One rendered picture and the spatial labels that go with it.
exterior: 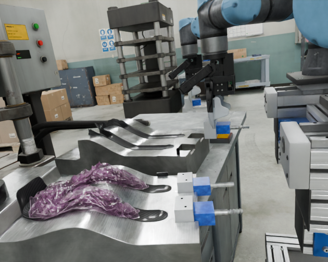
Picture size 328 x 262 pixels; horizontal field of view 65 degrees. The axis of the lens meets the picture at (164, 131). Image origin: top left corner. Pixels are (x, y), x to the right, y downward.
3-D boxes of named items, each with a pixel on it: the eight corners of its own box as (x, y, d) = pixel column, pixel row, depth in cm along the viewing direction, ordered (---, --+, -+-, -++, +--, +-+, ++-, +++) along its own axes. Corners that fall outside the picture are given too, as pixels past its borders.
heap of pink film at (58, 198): (150, 181, 66) (146, 153, 64) (137, 225, 49) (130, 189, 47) (57, 187, 70) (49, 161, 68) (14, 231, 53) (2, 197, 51)
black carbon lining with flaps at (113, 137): (187, 139, 92) (185, 113, 89) (171, 156, 78) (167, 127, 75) (106, 138, 106) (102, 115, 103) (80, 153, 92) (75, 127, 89)
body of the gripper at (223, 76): (234, 96, 71) (232, 51, 68) (203, 99, 74) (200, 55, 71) (236, 92, 78) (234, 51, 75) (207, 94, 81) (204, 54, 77)
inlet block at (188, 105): (212, 105, 125) (211, 93, 123) (213, 107, 120) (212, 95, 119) (185, 107, 127) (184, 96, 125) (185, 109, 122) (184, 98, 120)
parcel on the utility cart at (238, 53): (244, 60, 639) (244, 48, 631) (247, 60, 609) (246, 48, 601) (227, 62, 645) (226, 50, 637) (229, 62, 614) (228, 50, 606)
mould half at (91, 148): (209, 151, 96) (206, 116, 93) (188, 185, 74) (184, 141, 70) (100, 147, 117) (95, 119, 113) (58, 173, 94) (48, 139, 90)
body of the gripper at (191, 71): (203, 81, 116) (201, 53, 112) (185, 83, 117) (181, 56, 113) (202, 79, 123) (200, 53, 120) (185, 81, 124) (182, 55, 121)
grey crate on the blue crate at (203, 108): (223, 108, 418) (222, 100, 414) (223, 115, 380) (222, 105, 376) (186, 112, 433) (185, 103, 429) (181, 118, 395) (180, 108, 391)
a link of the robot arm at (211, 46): (197, 39, 69) (202, 39, 77) (199, 56, 71) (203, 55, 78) (226, 35, 67) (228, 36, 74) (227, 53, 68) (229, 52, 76)
